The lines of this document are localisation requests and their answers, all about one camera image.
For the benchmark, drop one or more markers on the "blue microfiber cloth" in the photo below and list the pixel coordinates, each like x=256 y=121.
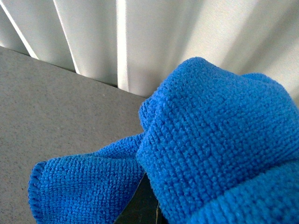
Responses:
x=218 y=148

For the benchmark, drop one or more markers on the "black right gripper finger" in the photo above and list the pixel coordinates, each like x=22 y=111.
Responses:
x=143 y=208

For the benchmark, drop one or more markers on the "white pleated curtain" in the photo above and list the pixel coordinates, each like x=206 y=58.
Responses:
x=135 y=44

